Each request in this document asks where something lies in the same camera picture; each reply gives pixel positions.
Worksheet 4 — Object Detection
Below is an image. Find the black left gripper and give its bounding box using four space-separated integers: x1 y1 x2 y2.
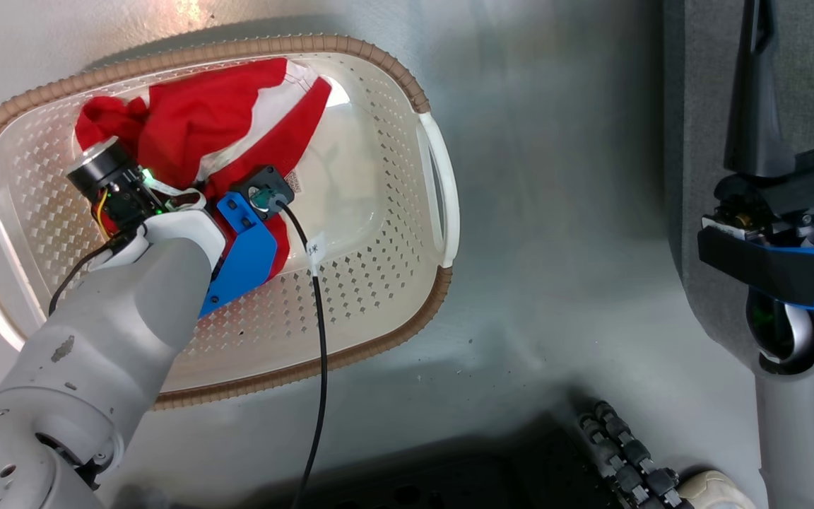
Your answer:
66 138 167 234

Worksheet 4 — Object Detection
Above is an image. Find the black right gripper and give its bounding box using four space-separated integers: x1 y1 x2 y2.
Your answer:
702 0 814 252

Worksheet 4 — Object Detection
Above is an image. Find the red and white garment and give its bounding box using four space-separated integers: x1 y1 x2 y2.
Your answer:
73 58 334 283

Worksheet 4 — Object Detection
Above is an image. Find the white perforated laundry basket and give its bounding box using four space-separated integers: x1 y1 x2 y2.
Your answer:
0 34 461 411

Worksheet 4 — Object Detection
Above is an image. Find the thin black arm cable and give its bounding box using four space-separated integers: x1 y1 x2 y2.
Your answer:
49 237 141 316

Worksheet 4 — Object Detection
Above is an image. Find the blue left camera mount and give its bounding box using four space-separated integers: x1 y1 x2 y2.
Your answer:
199 191 281 319

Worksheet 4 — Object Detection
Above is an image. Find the white cable label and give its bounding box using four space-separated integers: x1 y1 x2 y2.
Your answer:
305 232 327 278

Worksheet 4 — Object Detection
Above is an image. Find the thick black camera cable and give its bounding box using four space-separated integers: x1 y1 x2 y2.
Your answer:
269 198 330 509

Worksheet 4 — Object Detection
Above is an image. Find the black segmented cable chain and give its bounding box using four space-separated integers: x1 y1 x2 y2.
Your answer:
577 401 694 509

